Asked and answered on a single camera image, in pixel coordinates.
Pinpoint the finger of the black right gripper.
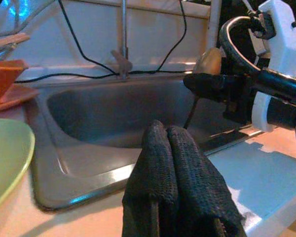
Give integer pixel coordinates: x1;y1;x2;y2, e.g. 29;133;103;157
183;73;229;102

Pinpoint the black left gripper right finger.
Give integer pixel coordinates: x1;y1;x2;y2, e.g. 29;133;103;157
166;125;247;237

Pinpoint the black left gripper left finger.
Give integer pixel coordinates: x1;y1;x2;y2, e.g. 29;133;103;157
122;119;180;237

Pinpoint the metal spoon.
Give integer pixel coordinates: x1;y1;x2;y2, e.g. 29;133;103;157
183;46;223;130

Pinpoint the light green plate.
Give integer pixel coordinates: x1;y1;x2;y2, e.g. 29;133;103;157
0;118;37;216

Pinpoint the wooden chopstick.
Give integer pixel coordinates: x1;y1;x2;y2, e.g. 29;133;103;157
0;33;32;51

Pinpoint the stainless steel kitchen sink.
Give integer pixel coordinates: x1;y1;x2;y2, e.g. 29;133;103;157
31;73;266;212

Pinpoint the metal sink faucet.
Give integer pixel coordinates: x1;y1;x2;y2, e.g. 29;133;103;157
110;0;134;80

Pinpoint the orange plate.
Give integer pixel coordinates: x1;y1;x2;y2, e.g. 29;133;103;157
0;83;40;115

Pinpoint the orange bowl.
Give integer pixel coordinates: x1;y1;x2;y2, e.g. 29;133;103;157
0;59;30;106

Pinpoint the black counter cable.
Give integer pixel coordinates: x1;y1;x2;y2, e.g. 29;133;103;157
57;0;117;74
159;0;188;72
14;70;191;83

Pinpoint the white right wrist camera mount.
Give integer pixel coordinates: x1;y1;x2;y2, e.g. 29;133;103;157
250;0;296;133

